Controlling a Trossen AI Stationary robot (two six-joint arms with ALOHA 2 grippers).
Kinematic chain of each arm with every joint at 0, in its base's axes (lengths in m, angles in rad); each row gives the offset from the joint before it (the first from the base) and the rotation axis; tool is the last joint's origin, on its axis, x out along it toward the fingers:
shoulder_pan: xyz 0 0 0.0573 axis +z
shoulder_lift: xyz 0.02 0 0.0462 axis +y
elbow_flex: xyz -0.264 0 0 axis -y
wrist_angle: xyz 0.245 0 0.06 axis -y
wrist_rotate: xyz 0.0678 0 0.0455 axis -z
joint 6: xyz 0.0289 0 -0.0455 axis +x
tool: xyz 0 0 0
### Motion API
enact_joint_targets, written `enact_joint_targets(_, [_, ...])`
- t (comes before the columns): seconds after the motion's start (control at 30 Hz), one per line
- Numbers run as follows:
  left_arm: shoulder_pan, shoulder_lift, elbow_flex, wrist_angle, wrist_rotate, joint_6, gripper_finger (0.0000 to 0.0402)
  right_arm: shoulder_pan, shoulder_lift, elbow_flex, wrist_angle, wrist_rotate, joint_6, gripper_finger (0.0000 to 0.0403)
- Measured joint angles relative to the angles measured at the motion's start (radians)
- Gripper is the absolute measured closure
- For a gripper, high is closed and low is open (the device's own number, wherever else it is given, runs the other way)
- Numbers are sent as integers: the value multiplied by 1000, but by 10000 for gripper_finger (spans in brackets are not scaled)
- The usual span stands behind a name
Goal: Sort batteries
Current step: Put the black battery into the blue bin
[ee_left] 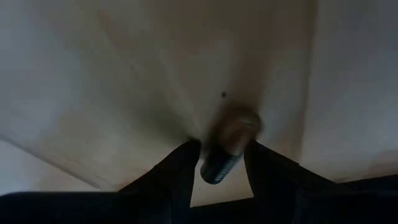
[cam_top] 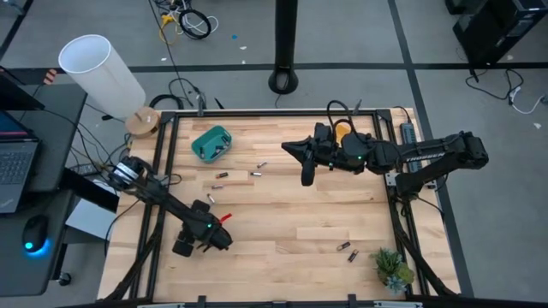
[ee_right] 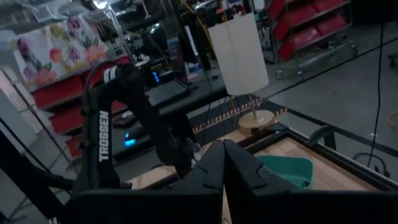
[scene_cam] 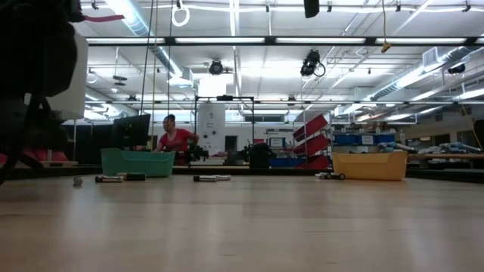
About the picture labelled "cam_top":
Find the teal plastic bin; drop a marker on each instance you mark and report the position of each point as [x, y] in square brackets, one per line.
[201, 141]

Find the black vertical pole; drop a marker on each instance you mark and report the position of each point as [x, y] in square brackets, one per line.
[286, 43]

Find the red tag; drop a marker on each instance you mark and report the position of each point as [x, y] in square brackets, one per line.
[225, 217]

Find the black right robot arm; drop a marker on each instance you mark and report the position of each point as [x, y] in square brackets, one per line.
[428, 152]

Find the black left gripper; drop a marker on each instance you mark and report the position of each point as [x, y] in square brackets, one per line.
[216, 235]

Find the black marker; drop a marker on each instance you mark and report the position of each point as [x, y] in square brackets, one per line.
[255, 173]

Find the black desk caster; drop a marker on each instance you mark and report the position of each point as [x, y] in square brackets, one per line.
[64, 279]

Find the black computer mouse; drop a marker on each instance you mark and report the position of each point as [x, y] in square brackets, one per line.
[34, 231]

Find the black laptop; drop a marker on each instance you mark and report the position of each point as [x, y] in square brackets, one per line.
[17, 167]

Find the black power strip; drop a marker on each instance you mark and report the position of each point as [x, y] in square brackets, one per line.
[409, 132]

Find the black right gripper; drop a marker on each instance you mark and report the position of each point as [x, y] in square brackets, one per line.
[331, 154]

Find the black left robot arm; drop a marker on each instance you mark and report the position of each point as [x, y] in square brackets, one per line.
[167, 205]

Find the yellow plastic bin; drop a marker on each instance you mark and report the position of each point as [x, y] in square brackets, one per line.
[342, 133]

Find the white shade table lamp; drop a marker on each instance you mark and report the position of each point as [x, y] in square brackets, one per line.
[103, 77]

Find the white flat box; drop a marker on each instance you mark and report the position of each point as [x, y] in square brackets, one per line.
[87, 218]

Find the red white striped object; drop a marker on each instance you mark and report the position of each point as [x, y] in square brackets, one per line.
[50, 76]

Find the black monitor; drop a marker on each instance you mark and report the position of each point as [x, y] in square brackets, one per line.
[15, 96]

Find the small potted succulent plant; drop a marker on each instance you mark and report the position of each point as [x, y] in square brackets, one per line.
[389, 265]

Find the black equipment cabinet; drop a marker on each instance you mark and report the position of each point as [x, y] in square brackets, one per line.
[492, 30]

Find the black desk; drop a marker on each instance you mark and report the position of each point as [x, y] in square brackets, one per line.
[60, 128]

